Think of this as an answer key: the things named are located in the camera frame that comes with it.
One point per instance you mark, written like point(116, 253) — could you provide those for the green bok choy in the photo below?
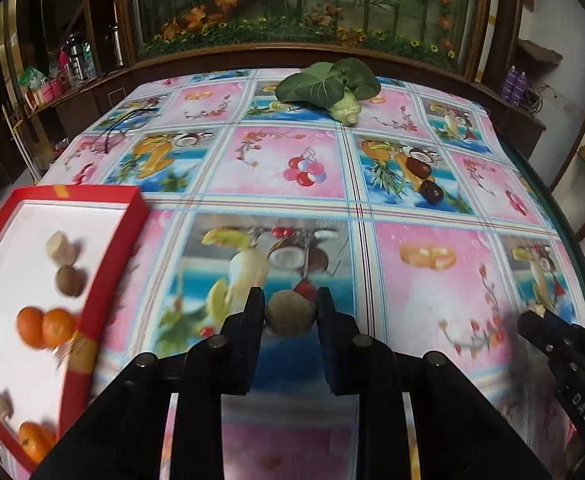
point(337, 87)

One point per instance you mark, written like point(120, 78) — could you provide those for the flower garden wall mural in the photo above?
point(430, 31)

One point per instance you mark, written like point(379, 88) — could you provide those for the fruit-print plastic tablecloth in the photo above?
point(247, 191)

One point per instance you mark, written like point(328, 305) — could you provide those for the orange mandarin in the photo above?
point(29, 322)
point(58, 327)
point(35, 440)

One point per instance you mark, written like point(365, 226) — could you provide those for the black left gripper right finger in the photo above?
point(354, 363)

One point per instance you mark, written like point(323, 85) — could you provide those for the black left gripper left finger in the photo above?
point(227, 361)

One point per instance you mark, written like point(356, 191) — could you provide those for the brown kiwi fruit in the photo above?
point(70, 281)
point(288, 314)

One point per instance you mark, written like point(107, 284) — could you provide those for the purple bottle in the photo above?
point(519, 88)
point(508, 84)

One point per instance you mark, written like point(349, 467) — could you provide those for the red box lid tray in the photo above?
point(51, 386)

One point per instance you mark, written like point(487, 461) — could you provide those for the steel thermos flask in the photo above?
point(75, 51)

